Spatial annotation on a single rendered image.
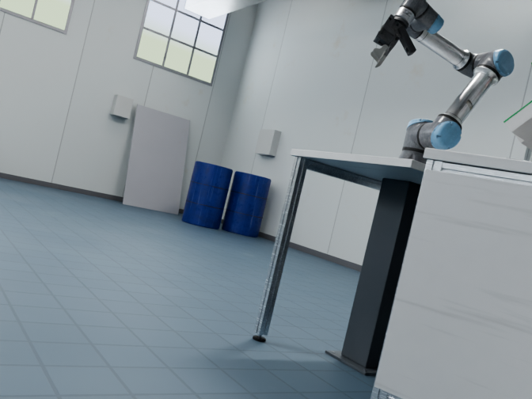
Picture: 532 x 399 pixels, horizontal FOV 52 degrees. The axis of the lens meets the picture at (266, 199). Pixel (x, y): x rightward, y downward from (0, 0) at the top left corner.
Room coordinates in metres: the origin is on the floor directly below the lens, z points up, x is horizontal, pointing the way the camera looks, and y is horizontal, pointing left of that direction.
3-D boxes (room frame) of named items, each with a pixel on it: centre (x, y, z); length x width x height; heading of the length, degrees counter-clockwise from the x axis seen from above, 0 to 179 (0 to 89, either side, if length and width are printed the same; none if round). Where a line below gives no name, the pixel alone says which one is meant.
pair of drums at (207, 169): (8.41, 0.59, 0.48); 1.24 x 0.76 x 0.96; 124
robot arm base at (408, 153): (2.41, -0.60, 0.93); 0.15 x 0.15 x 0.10
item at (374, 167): (2.37, -0.63, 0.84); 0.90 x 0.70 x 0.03; 124
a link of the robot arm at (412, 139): (2.40, -0.60, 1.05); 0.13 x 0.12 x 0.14; 23
